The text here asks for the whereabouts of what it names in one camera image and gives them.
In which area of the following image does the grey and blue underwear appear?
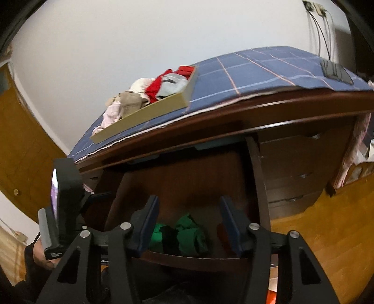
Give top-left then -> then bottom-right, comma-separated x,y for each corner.
156,74 -> 188,98

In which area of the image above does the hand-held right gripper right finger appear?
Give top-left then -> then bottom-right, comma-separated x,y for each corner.
220,195 -> 341,304

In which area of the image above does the black cable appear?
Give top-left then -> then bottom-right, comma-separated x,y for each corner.
307,9 -> 329,57

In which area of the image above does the dark wooden desk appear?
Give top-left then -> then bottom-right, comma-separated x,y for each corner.
68,88 -> 374,272

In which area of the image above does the cardboard tray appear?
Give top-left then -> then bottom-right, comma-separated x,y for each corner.
90,65 -> 198,144

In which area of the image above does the pale pink underwear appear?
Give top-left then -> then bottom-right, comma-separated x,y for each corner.
101,102 -> 125,129

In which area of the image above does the black underwear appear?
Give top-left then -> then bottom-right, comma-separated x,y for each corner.
159,226 -> 179,255

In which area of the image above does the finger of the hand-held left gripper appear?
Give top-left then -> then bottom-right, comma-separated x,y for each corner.
85,191 -> 113,205

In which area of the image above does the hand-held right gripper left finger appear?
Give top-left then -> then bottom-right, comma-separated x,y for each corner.
35,195 -> 160,304

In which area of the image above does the dark wooden side drawer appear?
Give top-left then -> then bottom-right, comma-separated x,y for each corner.
267,191 -> 325,220
264,172 -> 334,202
259,129 -> 355,177

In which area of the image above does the pink striped undercloth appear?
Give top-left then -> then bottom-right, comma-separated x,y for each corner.
334,112 -> 373,189

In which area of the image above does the blue plaid tablecloth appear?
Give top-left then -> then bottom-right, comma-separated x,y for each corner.
67,45 -> 374,163

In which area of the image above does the wall socket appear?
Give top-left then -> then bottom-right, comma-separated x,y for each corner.
303,0 -> 328,18

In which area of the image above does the person's left forearm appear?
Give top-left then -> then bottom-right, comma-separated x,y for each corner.
13,242 -> 56,296

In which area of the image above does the person's left hand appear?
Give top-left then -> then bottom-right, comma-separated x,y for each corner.
33,241 -> 57,271

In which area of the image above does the black flat device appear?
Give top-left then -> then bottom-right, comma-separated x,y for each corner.
320,60 -> 355,86

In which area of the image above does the wooden door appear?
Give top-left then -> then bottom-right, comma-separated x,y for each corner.
0,61 -> 68,223

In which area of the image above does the green underwear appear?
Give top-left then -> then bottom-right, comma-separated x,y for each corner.
175,213 -> 209,257
151,223 -> 165,252

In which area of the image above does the red ribbed underwear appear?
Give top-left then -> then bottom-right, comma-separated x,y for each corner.
145,69 -> 173,103

